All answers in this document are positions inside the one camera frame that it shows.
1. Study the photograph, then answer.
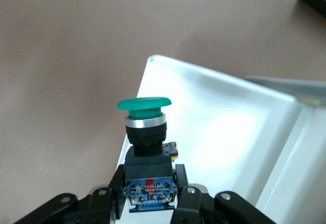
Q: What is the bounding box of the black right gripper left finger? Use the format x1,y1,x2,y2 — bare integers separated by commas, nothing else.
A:
12,162,128,224

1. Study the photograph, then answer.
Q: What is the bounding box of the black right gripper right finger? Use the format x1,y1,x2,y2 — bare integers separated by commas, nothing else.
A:
170,162,278,224

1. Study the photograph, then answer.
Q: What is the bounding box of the green mushroom push button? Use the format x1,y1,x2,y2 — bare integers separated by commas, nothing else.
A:
116,96,179,213

